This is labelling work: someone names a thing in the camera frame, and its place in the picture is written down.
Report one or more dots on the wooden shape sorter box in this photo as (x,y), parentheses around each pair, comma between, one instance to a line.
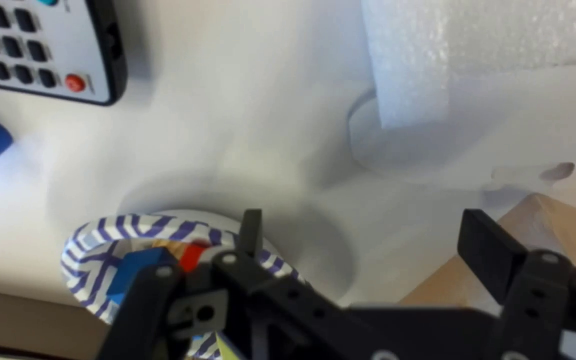
(534,252)

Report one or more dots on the blue rectangular block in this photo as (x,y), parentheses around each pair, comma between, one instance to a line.
(137,267)

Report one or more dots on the orange-red cube block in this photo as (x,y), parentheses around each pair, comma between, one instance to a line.
(191,255)

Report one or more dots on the yellow rectangular block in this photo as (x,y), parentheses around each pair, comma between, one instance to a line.
(221,348)

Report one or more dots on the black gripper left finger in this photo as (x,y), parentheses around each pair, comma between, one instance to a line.
(251,233)

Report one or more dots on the white remote control black buttons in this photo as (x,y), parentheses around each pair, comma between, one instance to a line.
(41,46)

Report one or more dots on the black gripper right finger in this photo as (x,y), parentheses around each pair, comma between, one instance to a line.
(490,252)

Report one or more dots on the blue striped paper plate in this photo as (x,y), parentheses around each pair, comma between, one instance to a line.
(90,267)

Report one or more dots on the white foam piece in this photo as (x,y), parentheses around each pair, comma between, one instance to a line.
(448,52)

